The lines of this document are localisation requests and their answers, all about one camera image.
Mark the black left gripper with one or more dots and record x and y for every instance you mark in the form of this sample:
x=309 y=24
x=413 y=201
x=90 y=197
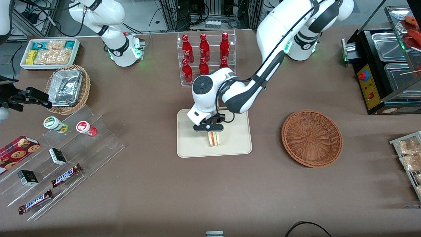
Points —
x=215 y=119

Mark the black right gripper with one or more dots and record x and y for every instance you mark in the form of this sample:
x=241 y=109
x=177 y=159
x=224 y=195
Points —
x=17 y=98

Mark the triangle sandwich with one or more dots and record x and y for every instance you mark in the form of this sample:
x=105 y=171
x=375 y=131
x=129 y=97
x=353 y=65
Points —
x=214 y=140

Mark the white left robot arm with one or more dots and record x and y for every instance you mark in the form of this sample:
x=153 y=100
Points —
x=236 y=92

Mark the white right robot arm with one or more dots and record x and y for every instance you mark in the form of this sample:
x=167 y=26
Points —
x=115 y=19

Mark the cream plastic tray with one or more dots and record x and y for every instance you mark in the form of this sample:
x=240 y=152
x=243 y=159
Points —
x=236 y=138

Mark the light wicker basket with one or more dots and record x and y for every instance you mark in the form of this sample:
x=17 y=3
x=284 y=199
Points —
x=85 y=92

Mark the brown round wicker basket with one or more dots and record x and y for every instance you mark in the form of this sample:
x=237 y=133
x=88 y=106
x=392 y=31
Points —
x=311 y=138

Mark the tray of packaged snacks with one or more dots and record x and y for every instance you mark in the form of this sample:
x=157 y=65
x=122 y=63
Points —
x=396 y=141

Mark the stacked aluminium foil trays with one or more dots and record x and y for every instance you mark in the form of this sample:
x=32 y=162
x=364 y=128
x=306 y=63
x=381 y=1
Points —
x=65 y=87

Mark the green label white cup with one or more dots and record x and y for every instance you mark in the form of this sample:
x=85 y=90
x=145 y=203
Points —
x=52 y=123

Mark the white rectangular snack bin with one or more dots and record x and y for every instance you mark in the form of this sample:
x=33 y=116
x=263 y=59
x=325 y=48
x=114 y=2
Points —
x=24 y=65

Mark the clear bag of crackers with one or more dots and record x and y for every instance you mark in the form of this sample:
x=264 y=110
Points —
x=62 y=56
x=42 y=57
x=56 y=44

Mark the yellow snack packet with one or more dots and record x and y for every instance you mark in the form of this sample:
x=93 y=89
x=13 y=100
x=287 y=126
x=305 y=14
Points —
x=31 y=57

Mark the teal snack packet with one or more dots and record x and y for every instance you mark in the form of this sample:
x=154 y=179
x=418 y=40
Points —
x=70 y=44
x=38 y=45

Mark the red label white cup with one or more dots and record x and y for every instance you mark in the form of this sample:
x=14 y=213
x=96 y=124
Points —
x=84 y=127

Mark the red plaid cookie box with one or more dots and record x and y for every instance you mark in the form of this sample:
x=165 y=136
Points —
x=16 y=153

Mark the small black carton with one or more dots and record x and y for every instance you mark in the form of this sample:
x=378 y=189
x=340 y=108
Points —
x=58 y=156
x=28 y=177

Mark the clear acrylic bottle rack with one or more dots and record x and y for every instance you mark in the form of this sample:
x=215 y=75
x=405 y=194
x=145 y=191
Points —
x=179 y=79

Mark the red cola bottle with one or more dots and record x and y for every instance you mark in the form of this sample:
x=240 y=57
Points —
x=204 y=47
x=224 y=46
x=203 y=67
x=223 y=63
x=187 y=47
x=187 y=72

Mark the clear acrylic stepped display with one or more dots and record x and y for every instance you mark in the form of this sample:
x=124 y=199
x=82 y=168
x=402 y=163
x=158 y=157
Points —
x=92 y=154

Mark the snickers chocolate bar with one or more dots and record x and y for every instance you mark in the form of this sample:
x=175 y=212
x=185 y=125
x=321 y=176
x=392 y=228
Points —
x=35 y=201
x=65 y=175

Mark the small grey white device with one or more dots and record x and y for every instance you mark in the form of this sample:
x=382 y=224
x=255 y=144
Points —
x=214 y=234

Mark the white power strip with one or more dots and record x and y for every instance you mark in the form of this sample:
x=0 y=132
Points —
x=213 y=24

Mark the black food warmer cabinet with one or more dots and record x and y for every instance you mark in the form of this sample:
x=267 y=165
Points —
x=371 y=95

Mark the steel warmer pan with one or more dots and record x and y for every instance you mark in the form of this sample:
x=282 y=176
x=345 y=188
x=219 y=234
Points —
x=388 y=46
x=398 y=79

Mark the clear bag of fried snacks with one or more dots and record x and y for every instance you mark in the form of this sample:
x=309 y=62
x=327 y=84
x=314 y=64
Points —
x=408 y=146
x=419 y=191
x=411 y=163
x=418 y=178

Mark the red fried food pieces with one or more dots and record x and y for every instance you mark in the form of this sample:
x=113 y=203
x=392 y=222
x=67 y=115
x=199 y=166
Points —
x=415 y=36

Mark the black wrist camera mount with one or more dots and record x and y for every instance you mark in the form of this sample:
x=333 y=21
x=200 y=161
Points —
x=8 y=81

